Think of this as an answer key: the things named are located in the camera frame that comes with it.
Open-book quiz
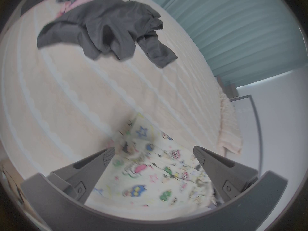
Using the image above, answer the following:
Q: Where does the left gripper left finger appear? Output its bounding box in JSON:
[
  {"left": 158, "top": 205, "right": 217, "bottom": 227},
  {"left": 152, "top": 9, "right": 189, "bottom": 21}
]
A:
[{"left": 48, "top": 147, "right": 115, "bottom": 204}]

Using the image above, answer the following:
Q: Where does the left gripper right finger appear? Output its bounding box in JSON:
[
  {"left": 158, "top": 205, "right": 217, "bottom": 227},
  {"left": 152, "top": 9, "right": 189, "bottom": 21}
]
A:
[{"left": 193, "top": 146, "right": 259, "bottom": 203}]

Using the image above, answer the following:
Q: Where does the white printed pyjama top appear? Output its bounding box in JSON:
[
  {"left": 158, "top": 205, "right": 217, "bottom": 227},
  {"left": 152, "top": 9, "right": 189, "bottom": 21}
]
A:
[{"left": 85, "top": 112, "right": 218, "bottom": 210}]

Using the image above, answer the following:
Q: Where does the bed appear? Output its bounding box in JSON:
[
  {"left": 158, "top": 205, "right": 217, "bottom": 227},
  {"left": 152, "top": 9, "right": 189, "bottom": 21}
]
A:
[{"left": 0, "top": 0, "right": 264, "bottom": 216}]

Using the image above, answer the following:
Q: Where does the pale pink striped pillow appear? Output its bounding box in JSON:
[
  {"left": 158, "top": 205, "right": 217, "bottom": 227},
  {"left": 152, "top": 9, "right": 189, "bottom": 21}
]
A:
[{"left": 217, "top": 90, "right": 243, "bottom": 156}]

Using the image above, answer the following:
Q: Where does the grey bedside table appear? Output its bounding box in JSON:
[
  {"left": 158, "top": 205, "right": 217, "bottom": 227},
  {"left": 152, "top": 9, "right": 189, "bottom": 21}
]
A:
[{"left": 216, "top": 76, "right": 239, "bottom": 99}]

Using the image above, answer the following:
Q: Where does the black garment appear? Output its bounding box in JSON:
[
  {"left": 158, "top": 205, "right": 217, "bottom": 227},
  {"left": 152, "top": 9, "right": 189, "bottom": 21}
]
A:
[{"left": 37, "top": 0, "right": 178, "bottom": 69}]

